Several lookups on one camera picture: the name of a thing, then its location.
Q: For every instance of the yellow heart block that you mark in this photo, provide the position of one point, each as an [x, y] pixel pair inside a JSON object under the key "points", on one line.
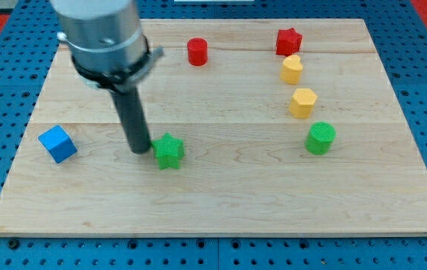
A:
{"points": [[291, 70]]}

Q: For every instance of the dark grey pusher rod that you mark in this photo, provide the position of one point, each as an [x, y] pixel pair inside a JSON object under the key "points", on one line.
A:
{"points": [[130, 112]]}

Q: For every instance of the yellow hexagon block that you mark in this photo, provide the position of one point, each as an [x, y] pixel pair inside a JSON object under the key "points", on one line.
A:
{"points": [[302, 103]]}

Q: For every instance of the light wooden board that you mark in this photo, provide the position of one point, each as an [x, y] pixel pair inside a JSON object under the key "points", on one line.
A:
{"points": [[246, 171]]}

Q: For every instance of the red star block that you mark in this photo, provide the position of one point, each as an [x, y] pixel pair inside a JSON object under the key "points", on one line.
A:
{"points": [[288, 42]]}

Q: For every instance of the green star block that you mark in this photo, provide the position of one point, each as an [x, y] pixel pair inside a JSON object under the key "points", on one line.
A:
{"points": [[168, 151]]}

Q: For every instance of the red cylinder block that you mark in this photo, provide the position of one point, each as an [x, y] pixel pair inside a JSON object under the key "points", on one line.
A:
{"points": [[197, 51]]}

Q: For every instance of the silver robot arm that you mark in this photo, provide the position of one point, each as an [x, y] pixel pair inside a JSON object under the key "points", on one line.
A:
{"points": [[107, 46]]}

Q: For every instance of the blue cube block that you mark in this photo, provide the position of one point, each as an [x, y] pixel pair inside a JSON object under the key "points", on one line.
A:
{"points": [[58, 143]]}

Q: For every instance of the green cylinder block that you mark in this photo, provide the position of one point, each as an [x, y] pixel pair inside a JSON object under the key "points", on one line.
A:
{"points": [[320, 138]]}

